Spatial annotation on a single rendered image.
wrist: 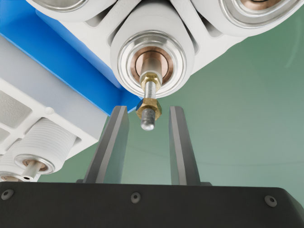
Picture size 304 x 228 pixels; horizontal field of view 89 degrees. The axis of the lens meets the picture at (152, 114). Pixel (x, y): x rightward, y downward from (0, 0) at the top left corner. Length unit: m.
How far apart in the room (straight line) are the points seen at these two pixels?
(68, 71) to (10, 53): 0.10
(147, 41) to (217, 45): 0.12
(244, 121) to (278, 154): 0.31
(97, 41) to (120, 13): 0.05
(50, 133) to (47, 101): 0.07
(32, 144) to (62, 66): 0.17
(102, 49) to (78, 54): 0.22
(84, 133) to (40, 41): 0.22
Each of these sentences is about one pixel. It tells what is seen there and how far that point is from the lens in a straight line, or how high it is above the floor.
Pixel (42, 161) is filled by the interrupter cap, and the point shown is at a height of 0.25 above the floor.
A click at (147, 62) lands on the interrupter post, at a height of 0.26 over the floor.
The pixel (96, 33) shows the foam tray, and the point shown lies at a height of 0.18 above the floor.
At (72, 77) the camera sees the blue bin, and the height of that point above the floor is 0.10.
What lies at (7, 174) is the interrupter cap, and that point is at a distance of 0.50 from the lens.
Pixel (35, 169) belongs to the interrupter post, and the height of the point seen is 0.27.
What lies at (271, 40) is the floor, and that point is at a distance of 0.51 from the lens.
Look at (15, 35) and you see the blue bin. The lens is 0.42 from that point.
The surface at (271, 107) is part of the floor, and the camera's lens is 0.66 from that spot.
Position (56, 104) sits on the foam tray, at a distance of 0.39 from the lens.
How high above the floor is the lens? 0.41
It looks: 48 degrees down
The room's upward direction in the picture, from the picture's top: 178 degrees counter-clockwise
